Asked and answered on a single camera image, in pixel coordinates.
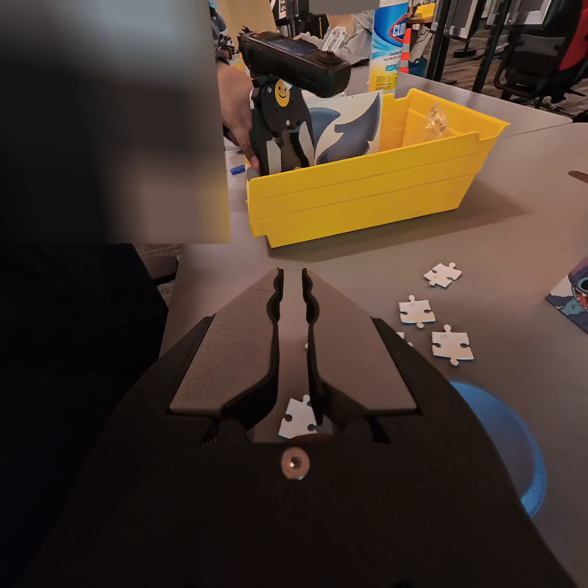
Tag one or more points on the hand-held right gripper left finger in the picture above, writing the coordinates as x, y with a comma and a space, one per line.
225, 363

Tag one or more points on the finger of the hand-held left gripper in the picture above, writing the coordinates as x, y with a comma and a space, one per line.
274, 158

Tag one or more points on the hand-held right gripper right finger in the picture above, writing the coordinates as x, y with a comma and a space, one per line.
363, 363

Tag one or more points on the spread-out white puzzle pieces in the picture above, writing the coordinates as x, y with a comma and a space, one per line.
415, 312

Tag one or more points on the yellow plastic bin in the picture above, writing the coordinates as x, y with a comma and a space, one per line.
367, 202

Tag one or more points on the puzzle box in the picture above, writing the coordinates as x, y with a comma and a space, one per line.
574, 298

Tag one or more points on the person's left hand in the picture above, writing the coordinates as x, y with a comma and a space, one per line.
236, 105

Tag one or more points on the small blue object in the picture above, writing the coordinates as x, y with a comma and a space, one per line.
236, 169

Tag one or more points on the printed card with blue shapes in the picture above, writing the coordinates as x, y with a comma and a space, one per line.
349, 133

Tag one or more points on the disinfectant wipes canister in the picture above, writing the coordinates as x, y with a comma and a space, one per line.
388, 55

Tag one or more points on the black chair armrest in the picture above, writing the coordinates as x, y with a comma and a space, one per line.
160, 268

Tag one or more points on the clear plastic bag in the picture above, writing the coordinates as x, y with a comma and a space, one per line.
434, 120

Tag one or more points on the blue round bowl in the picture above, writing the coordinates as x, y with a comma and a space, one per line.
505, 436

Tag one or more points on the black office chair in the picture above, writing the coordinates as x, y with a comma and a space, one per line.
533, 64

